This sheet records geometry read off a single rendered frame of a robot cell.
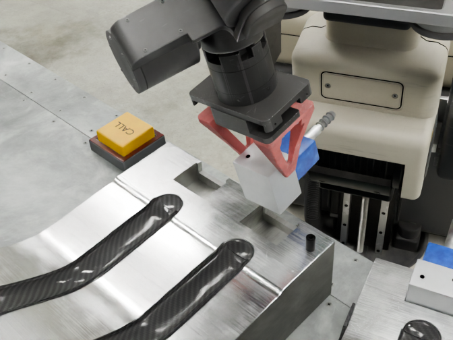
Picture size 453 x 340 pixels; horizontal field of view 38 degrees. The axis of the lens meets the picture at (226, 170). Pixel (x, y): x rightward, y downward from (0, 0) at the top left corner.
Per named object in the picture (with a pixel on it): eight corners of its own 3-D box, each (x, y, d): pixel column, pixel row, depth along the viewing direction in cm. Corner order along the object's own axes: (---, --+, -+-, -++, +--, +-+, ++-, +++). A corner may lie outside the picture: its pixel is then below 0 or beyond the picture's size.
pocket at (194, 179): (202, 182, 82) (199, 160, 79) (232, 201, 79) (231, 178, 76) (176, 201, 79) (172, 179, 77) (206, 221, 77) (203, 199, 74)
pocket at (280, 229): (267, 222, 76) (266, 200, 73) (303, 244, 73) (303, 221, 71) (240, 244, 74) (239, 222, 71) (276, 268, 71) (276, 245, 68)
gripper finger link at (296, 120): (286, 203, 62) (263, 127, 56) (232, 179, 66) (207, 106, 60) (328, 159, 65) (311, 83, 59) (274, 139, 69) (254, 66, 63)
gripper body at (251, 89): (270, 139, 57) (250, 69, 52) (191, 108, 63) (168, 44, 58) (315, 96, 59) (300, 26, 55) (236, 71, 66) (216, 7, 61)
